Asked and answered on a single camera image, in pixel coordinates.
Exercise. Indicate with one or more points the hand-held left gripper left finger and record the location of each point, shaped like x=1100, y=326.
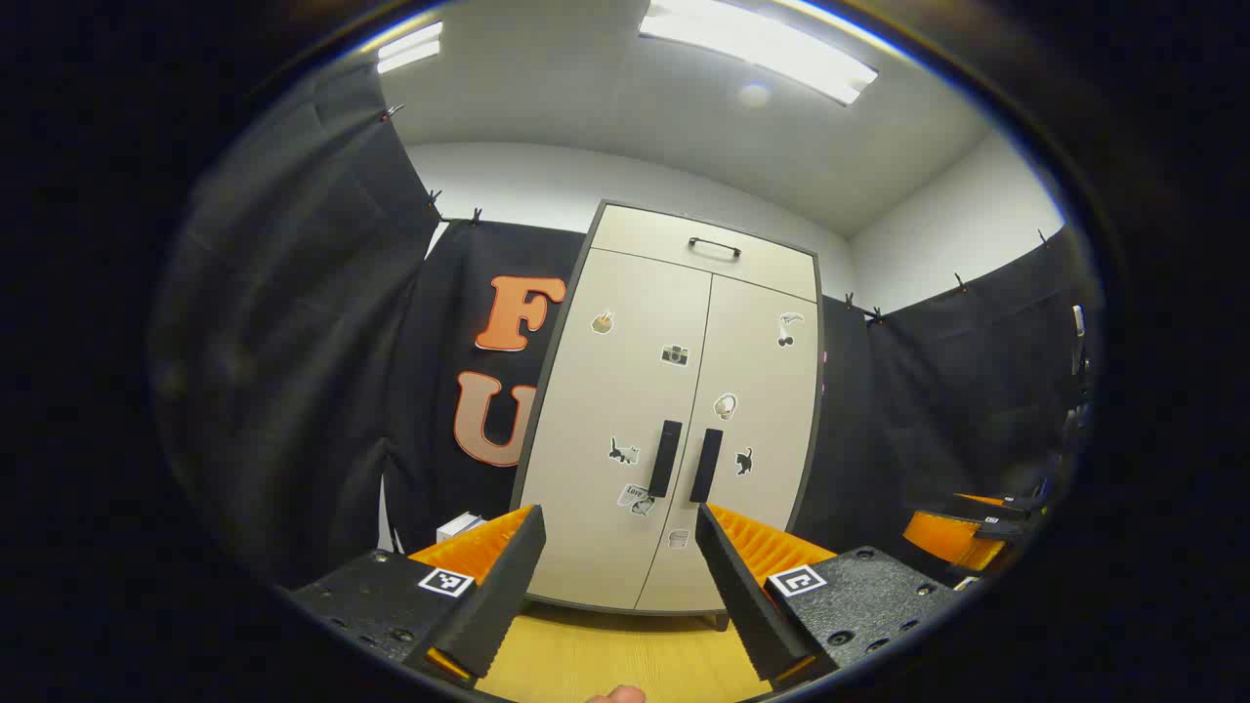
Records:
x=508, y=586

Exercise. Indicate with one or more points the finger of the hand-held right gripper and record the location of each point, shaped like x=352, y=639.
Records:
x=1020, y=503
x=952, y=542

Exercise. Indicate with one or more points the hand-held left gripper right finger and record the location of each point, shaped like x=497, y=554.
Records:
x=737, y=591

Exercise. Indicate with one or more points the beige double-door shoe cabinet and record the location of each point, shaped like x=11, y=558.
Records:
x=645, y=229

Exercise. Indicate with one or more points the beige cabinet drawer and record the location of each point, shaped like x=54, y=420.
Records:
x=771, y=268

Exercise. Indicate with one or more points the small white box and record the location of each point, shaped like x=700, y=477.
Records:
x=459, y=527

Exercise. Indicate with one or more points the black backdrop cloth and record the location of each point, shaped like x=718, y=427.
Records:
x=293, y=342

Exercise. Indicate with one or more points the large ceiling light panel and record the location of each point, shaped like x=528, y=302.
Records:
x=762, y=44

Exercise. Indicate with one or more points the small ceiling light panel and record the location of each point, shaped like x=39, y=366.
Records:
x=410, y=47

